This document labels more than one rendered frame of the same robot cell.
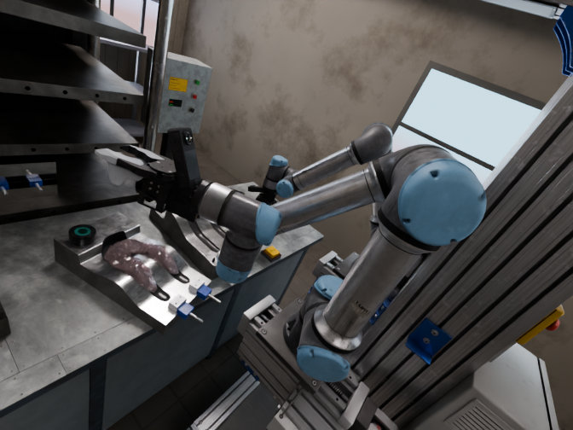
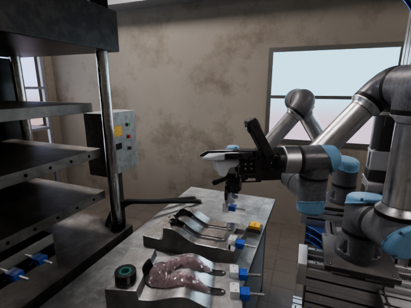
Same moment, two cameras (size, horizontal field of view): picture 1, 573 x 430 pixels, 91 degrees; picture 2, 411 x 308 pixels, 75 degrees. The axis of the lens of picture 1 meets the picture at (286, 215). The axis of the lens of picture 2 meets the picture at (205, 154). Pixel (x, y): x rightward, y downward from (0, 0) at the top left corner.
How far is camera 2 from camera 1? 0.48 m
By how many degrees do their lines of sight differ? 16
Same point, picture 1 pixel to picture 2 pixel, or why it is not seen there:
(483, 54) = (302, 30)
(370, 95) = (238, 87)
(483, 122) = (328, 71)
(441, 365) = not seen: outside the picture
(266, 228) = (336, 156)
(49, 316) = not seen: outside the picture
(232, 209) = (309, 154)
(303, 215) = not seen: hidden behind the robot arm
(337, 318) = (402, 199)
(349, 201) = (357, 124)
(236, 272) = (323, 202)
